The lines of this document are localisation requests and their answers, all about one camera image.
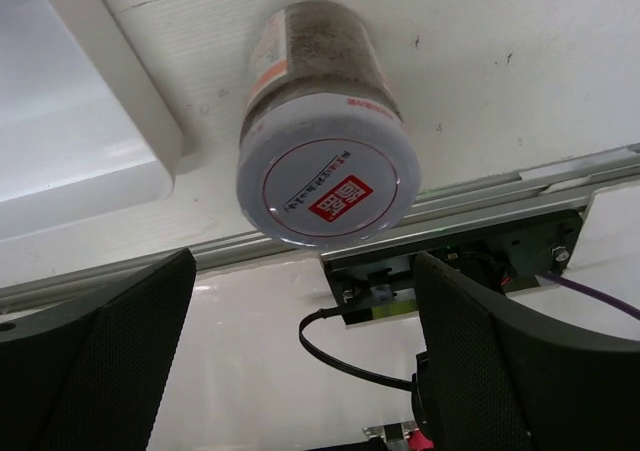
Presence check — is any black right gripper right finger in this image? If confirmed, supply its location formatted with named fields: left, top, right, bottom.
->
left=411, top=253, right=639, bottom=450

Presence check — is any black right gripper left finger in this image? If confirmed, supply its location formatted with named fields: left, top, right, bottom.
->
left=1, top=249, right=196, bottom=450

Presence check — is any white-lid spice jar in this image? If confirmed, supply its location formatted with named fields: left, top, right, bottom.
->
left=236, top=0, right=421, bottom=249

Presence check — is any white plastic organizer tray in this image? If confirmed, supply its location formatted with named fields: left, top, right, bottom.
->
left=1, top=0, right=183, bottom=240

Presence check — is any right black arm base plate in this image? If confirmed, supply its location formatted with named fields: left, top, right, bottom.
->
left=319, top=208, right=586, bottom=328

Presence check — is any black thin cable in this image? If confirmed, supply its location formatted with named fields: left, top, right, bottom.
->
left=298, top=308, right=416, bottom=392

